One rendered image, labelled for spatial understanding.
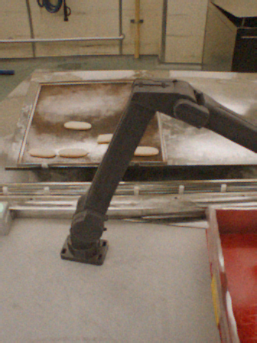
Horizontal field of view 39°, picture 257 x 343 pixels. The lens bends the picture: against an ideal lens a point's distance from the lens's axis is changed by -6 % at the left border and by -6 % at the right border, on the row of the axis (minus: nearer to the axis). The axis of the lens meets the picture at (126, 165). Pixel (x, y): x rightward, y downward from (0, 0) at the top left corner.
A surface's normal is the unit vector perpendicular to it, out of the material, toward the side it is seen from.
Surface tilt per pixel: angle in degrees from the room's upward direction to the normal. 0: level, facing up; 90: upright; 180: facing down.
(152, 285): 0
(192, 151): 10
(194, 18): 90
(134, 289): 0
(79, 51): 90
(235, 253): 0
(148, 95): 90
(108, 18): 90
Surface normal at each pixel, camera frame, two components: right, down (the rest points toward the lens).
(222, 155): 0.00, -0.70
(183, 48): 0.02, 0.58
